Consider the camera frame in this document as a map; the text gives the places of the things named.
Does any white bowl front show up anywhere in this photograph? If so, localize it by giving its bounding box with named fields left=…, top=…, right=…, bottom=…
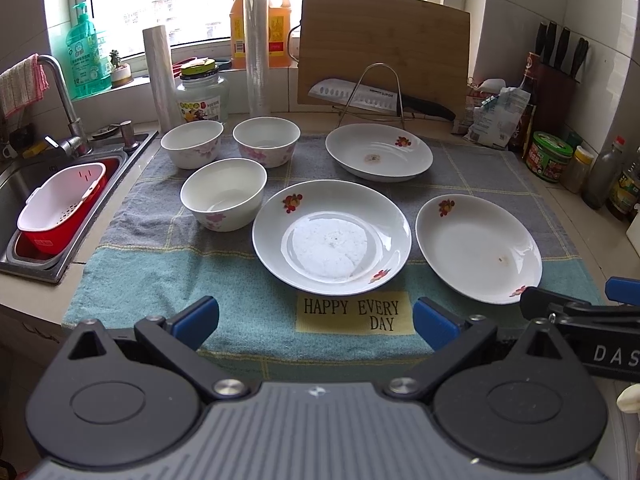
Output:
left=180, top=158, right=268, bottom=232

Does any large white plate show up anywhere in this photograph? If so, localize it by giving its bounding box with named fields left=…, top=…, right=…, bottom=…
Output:
left=252, top=179, right=412, bottom=297

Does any floral bowl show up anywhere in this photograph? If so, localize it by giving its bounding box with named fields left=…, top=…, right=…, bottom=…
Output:
left=232, top=117, right=302, bottom=169
left=160, top=120, right=224, bottom=170

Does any white plate back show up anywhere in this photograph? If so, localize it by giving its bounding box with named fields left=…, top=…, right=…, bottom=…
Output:
left=326, top=124, right=434, bottom=183

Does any grey teal kitchen towel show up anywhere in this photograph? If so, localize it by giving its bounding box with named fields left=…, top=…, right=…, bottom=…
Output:
left=63, top=141, right=602, bottom=382

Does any santoku kitchen knife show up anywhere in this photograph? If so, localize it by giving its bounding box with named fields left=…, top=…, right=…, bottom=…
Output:
left=308, top=78, right=456, bottom=122

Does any right gloved hand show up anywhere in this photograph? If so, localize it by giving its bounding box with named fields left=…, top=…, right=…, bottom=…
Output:
left=616, top=384, right=640, bottom=415

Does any white seasoning box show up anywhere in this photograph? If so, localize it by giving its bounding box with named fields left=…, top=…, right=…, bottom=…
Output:
left=626, top=214, right=640, bottom=257

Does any yellow label oil bottle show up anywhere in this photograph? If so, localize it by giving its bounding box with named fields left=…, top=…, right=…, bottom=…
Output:
left=606, top=148, right=640, bottom=220

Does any clear glass bottle red cap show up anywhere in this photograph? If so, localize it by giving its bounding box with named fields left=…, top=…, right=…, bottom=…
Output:
left=580, top=136, right=626, bottom=210

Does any yellow lid spice jar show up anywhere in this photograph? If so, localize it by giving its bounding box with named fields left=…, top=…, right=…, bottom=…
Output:
left=562, top=145, right=594, bottom=193

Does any green lid sauce jar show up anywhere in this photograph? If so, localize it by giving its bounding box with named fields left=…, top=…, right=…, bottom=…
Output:
left=525, top=131, right=574, bottom=183

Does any green cap small jar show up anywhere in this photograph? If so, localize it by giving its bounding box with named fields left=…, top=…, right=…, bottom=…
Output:
left=565, top=131, right=582, bottom=150

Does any dark soy sauce bottle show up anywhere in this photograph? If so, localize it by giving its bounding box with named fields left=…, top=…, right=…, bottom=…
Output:
left=508, top=52, right=540, bottom=158

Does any white red colander basket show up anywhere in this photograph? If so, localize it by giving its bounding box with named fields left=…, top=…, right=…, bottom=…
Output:
left=8, top=157, right=122, bottom=266

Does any white plastic bag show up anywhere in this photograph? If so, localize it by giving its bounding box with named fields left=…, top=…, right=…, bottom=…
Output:
left=464, top=87, right=530, bottom=150

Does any sink soap dispenser knob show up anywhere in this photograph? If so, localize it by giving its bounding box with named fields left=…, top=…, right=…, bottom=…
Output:
left=116, top=119, right=139, bottom=155

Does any dark red knife block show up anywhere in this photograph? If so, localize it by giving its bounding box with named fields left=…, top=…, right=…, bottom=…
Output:
left=527, top=21, right=589, bottom=136

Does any red white food packet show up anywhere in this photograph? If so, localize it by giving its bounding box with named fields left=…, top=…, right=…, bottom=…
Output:
left=451, top=78, right=506, bottom=136

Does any steel faucet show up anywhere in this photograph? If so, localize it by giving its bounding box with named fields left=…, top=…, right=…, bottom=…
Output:
left=37, top=54, right=92, bottom=158

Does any short plastic wrap roll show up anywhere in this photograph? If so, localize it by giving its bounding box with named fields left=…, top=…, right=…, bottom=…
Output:
left=142, top=25, right=182, bottom=134

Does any steel sink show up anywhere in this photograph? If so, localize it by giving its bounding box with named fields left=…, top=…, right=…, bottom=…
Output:
left=1, top=130, right=160, bottom=284

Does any glass jar green lid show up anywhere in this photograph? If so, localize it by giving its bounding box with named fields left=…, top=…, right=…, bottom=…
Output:
left=175, top=58, right=229, bottom=122

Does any small potted plant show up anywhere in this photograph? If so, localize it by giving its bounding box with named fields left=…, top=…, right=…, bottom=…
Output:
left=110, top=50, right=134, bottom=88

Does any green dish soap bottle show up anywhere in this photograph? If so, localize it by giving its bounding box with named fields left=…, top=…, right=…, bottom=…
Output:
left=66, top=1, right=111, bottom=99

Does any bamboo cutting board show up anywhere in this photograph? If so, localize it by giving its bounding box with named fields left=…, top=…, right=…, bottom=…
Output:
left=297, top=0, right=471, bottom=116

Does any pink dish cloth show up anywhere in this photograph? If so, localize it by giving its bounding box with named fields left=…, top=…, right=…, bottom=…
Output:
left=0, top=54, right=49, bottom=118

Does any orange oil jug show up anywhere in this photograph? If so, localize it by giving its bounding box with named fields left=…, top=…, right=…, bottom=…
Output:
left=230, top=0, right=292, bottom=70

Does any tall plastic wrap roll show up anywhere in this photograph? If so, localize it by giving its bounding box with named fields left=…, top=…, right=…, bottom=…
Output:
left=244, top=0, right=270, bottom=117

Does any metal wire stand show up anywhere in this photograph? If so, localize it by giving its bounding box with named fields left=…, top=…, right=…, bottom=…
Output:
left=337, top=62, right=406, bottom=129

